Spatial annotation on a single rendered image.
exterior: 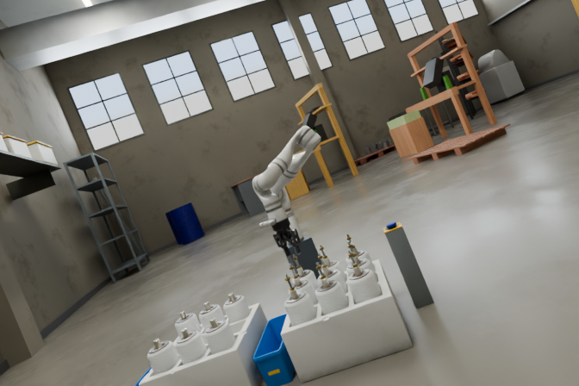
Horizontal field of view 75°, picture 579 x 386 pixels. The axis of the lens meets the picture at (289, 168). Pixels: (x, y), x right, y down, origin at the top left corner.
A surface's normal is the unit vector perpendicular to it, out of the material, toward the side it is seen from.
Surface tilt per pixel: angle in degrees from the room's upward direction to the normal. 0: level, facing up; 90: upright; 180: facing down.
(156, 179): 90
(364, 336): 90
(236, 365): 90
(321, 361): 90
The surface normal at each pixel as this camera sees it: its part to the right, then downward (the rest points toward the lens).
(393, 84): 0.23, -0.09
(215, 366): -0.13, 0.06
